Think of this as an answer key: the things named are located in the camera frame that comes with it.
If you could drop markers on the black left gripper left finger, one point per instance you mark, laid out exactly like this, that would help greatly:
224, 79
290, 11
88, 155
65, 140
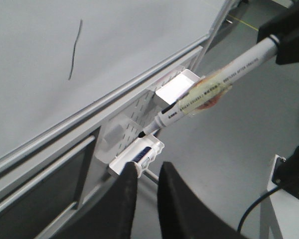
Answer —
114, 213

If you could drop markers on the white whiteboard marker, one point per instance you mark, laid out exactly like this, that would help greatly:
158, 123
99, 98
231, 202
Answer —
214, 84

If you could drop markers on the white tray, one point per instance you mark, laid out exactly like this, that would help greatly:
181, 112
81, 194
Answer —
117, 165
175, 88

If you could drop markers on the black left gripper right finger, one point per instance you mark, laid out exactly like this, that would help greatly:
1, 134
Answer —
181, 213

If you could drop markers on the white perforated pegboard panel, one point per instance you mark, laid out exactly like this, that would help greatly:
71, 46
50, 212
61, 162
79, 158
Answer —
123, 128

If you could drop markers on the white lower tray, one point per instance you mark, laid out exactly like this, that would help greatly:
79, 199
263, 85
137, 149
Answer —
117, 165

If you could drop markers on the white upper tray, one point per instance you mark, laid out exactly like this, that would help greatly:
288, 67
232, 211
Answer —
175, 88

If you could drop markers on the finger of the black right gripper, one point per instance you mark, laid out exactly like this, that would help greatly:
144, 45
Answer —
284, 26

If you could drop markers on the dark grey panel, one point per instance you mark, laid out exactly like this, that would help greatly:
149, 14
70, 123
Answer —
33, 207

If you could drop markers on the white whiteboard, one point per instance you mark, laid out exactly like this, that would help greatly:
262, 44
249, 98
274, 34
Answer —
59, 56

